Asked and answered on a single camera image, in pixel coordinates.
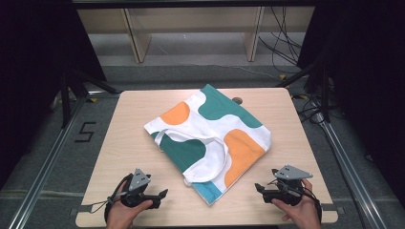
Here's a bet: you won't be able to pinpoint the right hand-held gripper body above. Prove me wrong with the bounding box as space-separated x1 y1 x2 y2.
262 164 314 207

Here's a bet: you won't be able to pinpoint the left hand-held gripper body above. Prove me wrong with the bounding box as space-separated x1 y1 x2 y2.
119 168 161 210

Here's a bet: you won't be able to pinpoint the white tote bag colour patches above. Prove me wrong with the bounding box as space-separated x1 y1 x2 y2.
143 83 272 206

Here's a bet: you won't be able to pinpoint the person's right hand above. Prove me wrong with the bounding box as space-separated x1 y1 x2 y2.
271 177 320 229

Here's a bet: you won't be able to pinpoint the person's left hand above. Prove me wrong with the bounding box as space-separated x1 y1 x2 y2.
105 198 154 229

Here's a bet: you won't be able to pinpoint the black metal stand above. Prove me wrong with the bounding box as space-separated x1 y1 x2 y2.
59 65 121 129
274 58 332 124

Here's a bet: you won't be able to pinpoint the black curtain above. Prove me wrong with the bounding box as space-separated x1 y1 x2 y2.
295 0 405 211
0 0 108 192

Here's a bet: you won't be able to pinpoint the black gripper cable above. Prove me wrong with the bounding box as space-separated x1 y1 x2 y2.
302 185 323 223

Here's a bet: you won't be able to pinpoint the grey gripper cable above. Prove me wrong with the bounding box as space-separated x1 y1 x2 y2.
85 190 129 208

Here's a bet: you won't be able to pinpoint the aluminium floor rail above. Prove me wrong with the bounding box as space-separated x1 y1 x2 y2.
7 94 89 229
313 111 389 229

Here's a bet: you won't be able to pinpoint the tangle of black cables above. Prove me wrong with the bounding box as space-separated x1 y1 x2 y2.
290 92 330 126

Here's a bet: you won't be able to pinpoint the bundle of black floor cables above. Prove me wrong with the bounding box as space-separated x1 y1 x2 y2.
257 6 304 74

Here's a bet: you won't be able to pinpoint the light wooden furniture frame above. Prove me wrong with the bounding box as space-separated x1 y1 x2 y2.
75 6 316 64

